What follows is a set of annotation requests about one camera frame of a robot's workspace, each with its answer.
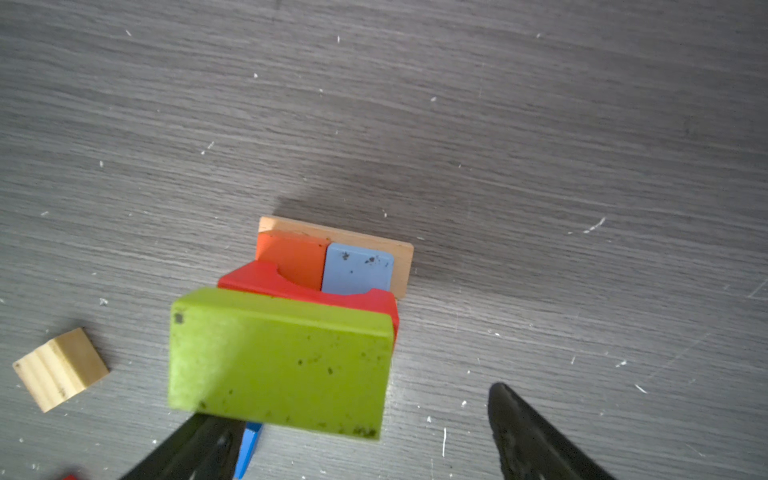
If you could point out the light blue rectangular block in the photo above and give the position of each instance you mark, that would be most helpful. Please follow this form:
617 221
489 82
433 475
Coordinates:
350 270

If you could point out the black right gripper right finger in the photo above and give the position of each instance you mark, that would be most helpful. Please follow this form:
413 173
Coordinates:
532 448

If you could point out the natural wood bar block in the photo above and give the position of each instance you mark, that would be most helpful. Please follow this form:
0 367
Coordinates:
401 251

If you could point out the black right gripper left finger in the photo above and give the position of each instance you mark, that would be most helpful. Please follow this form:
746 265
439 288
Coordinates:
204 447

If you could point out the ribbed natural wood square block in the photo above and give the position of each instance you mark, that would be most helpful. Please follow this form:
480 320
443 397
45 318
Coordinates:
60 369

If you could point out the red arch wood block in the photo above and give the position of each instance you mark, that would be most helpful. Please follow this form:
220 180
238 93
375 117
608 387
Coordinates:
263 278

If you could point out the orange rectangular wood block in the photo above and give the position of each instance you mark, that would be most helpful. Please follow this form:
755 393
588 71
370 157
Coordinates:
299 258

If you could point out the dark blue cube block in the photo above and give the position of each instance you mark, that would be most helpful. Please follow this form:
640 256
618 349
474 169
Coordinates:
249 442

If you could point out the green wood block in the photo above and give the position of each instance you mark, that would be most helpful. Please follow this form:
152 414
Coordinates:
272 360

